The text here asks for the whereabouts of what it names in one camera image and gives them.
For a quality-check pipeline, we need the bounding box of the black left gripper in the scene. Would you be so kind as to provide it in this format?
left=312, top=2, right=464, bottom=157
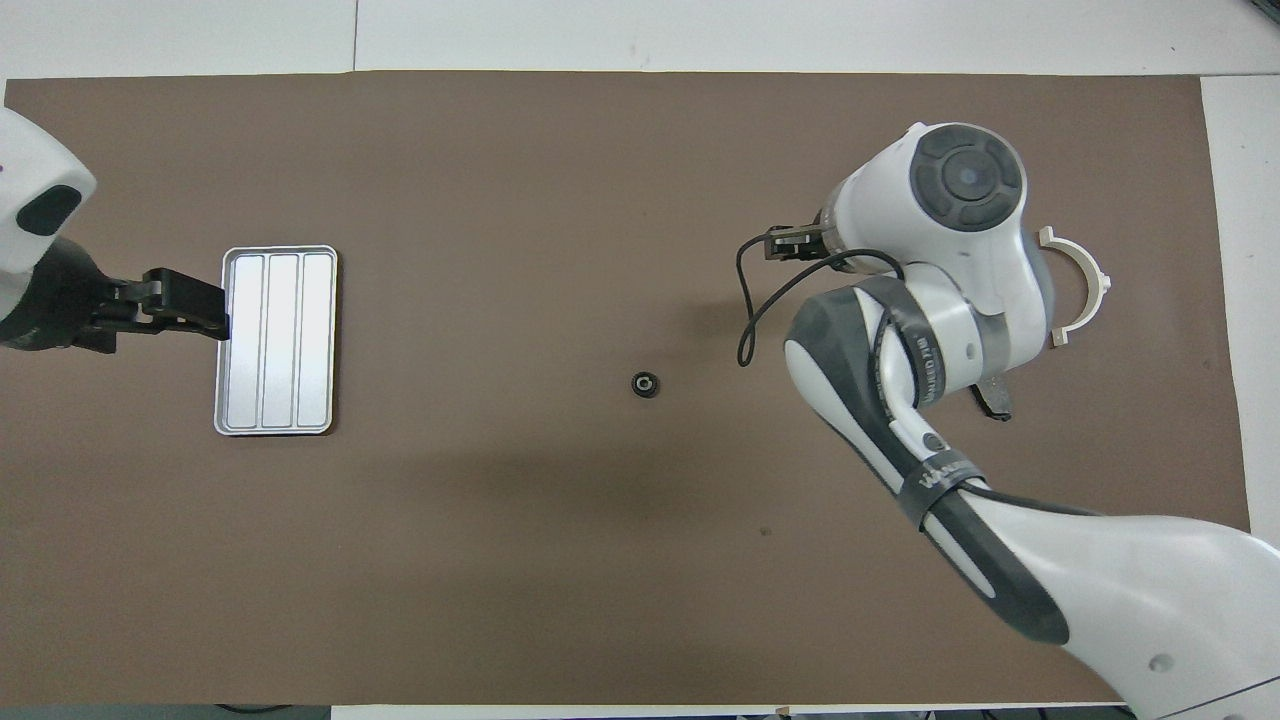
left=0, top=235, right=232, bottom=353

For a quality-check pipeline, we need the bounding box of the silver metal tray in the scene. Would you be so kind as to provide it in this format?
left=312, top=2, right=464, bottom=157
left=213, top=244, right=339, bottom=437

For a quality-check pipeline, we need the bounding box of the brown table mat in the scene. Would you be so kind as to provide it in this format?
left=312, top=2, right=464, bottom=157
left=0, top=70, right=1271, bottom=706

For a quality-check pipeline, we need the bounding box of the white semicircular plastic bracket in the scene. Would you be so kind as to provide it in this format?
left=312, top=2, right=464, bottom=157
left=1036, top=226, right=1113, bottom=349

